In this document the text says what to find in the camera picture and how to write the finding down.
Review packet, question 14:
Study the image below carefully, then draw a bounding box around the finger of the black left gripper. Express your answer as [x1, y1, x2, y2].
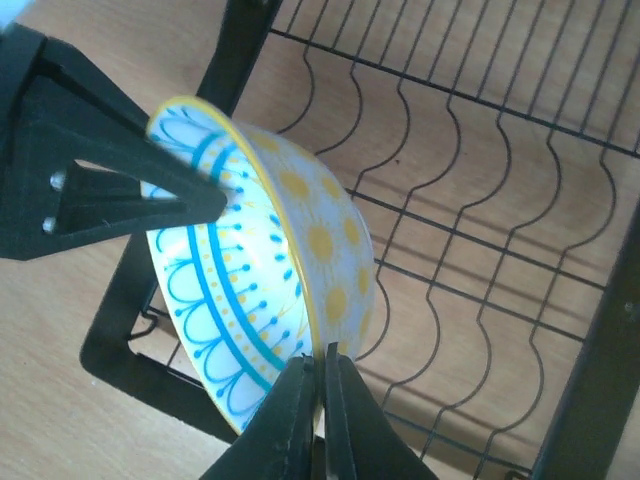
[1, 25, 227, 261]

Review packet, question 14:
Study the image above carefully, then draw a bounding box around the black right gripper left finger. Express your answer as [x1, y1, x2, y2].
[202, 356, 316, 480]

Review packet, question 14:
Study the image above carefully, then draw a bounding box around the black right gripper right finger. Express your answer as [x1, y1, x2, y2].
[324, 343, 436, 480]

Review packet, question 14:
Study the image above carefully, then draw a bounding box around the sun pattern ceramic bowl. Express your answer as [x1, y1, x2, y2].
[146, 96, 376, 432]

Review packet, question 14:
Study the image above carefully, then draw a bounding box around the black wire dish rack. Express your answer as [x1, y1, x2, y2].
[78, 0, 640, 480]

